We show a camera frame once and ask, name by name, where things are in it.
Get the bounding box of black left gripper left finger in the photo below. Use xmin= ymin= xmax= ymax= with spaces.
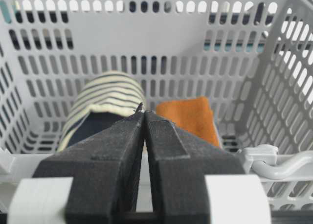
xmin=33 ymin=111 xmax=145 ymax=224

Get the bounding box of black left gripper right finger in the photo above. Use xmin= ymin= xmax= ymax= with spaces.
xmin=145 ymin=111 xmax=245 ymax=224

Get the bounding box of orange cloth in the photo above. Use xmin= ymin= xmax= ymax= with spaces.
xmin=156 ymin=96 xmax=220 ymax=147

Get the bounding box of cream navy striped cloth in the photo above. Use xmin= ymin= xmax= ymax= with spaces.
xmin=57 ymin=71 xmax=146 ymax=152

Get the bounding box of grey plastic shopping basket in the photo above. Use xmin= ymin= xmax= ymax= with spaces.
xmin=0 ymin=0 xmax=313 ymax=216

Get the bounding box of grey basket handle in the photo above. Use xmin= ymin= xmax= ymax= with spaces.
xmin=235 ymin=144 xmax=313 ymax=181

